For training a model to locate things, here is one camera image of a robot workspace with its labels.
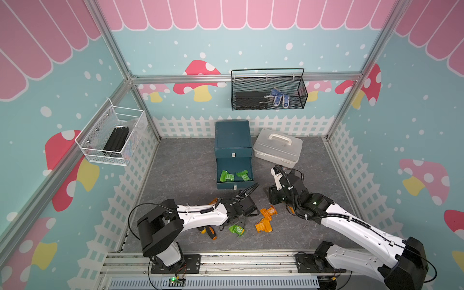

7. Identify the green cookie packet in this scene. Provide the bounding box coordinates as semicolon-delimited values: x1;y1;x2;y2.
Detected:
219;170;235;182
228;224;245;236
236;170;251;181

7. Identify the teal three-drawer cabinet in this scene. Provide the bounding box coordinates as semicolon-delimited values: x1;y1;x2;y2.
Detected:
215;120;254;190

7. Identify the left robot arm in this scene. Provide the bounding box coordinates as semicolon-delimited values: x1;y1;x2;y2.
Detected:
137;182;259;271

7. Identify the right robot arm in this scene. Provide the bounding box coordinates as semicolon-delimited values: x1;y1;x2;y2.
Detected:
268;165;432;290

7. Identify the orange cookie packet lower centre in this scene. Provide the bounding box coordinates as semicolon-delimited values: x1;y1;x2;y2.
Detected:
255;218;273;233

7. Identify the white plastic lidded box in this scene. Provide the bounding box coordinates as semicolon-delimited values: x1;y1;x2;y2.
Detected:
253;129;303;169

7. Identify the blue white item in basket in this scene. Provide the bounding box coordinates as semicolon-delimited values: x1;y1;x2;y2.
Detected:
264;87;291;109

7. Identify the small green circuit board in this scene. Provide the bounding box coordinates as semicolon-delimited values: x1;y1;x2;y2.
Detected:
168;277;186;287

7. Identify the black box in white basket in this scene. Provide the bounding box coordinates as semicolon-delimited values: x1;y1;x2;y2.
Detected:
103;126;129;157

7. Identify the orange handled screwdriver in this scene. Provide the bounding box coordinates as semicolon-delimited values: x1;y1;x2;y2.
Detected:
206;226;217;240

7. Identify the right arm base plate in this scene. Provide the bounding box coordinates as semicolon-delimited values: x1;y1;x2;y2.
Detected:
294;251;346;275

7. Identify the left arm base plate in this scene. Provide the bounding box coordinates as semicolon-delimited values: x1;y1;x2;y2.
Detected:
150;254;201;275

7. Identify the white slotted cable duct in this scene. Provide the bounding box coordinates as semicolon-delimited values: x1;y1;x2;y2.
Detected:
108;276;320;290

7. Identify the black wire wall basket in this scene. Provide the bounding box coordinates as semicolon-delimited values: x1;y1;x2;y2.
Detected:
230;68;308;111

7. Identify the white wire wall basket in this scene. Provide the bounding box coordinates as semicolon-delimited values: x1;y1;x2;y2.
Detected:
75;99;148;166

